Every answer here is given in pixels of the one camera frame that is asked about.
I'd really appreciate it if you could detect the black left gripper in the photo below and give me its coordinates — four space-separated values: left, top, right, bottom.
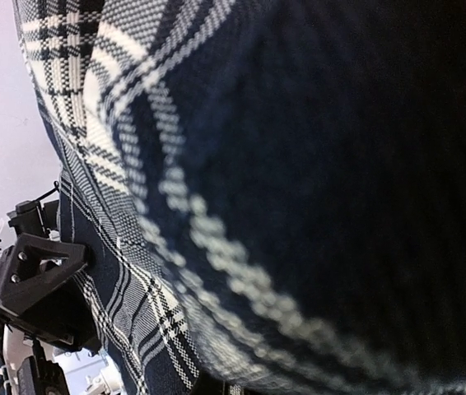
0 181 101 353

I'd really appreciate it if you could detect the black white plaid skirt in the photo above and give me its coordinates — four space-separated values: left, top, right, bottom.
13 1 466 394

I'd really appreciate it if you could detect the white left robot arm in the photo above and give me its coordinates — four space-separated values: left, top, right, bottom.
0 194 101 394

